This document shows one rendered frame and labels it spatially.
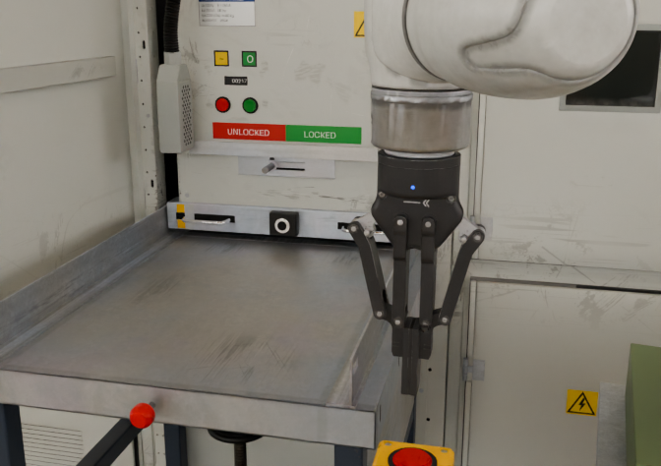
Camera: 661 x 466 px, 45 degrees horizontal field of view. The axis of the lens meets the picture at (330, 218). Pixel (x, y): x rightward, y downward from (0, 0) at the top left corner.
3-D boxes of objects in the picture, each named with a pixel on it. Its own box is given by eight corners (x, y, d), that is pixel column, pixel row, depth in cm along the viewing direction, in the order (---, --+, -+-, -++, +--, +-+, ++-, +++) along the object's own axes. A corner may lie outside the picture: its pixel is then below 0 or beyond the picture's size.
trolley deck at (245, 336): (376, 450, 103) (376, 408, 102) (-43, 398, 117) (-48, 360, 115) (431, 278, 167) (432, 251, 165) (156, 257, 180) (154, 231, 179)
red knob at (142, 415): (150, 433, 105) (148, 411, 104) (127, 430, 106) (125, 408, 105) (163, 416, 109) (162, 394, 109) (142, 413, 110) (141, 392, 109)
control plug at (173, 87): (181, 153, 160) (177, 65, 155) (158, 152, 161) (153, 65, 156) (196, 146, 167) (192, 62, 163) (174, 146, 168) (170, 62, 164)
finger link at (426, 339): (422, 304, 77) (452, 307, 76) (420, 352, 78) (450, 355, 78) (420, 310, 76) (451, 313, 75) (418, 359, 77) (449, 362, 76)
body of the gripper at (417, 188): (469, 145, 75) (464, 239, 78) (380, 141, 77) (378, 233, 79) (463, 159, 68) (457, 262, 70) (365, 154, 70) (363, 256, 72)
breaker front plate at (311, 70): (398, 222, 164) (404, -20, 152) (178, 208, 175) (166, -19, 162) (399, 220, 166) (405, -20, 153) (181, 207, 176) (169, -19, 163)
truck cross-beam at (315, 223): (411, 244, 165) (412, 216, 163) (167, 228, 176) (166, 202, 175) (414, 237, 169) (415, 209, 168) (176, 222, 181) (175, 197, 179)
